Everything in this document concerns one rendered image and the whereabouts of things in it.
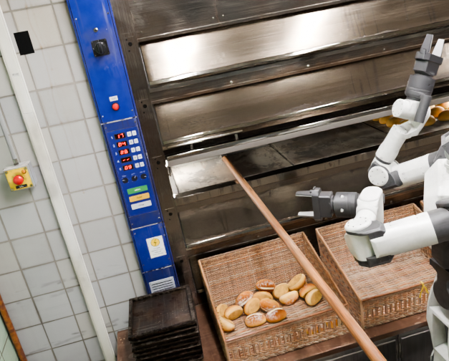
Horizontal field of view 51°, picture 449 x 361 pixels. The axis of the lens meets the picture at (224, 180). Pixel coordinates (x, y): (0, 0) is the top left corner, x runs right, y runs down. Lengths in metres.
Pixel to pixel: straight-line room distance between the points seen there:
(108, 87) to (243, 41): 0.60
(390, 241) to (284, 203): 1.05
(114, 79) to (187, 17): 0.40
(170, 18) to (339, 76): 0.81
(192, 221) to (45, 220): 0.66
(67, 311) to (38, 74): 1.12
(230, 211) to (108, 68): 0.87
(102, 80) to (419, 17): 1.43
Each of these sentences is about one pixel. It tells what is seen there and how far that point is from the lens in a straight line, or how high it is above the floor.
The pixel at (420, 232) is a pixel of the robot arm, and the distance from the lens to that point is 1.34.
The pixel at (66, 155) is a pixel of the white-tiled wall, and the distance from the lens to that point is 2.11.
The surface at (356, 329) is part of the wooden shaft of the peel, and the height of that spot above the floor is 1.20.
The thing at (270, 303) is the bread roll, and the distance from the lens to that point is 2.27.
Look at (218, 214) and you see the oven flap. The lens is 2.26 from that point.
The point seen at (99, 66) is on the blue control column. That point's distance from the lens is 1.99.
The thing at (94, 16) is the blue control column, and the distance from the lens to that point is 1.98.
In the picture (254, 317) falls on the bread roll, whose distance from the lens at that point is 2.22.
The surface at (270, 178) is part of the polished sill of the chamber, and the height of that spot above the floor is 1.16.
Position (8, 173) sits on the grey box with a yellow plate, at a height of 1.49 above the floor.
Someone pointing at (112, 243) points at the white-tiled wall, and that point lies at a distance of 2.25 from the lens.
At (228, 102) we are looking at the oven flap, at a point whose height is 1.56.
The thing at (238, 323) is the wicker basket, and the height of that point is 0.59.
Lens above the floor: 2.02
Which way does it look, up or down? 22 degrees down
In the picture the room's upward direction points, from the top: 10 degrees counter-clockwise
